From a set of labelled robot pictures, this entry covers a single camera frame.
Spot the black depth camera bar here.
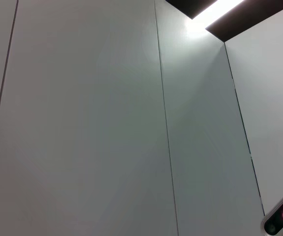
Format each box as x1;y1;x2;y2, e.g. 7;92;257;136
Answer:
261;181;283;236

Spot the white ceiling light strip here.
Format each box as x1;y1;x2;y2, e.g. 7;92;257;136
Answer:
184;0;245;34

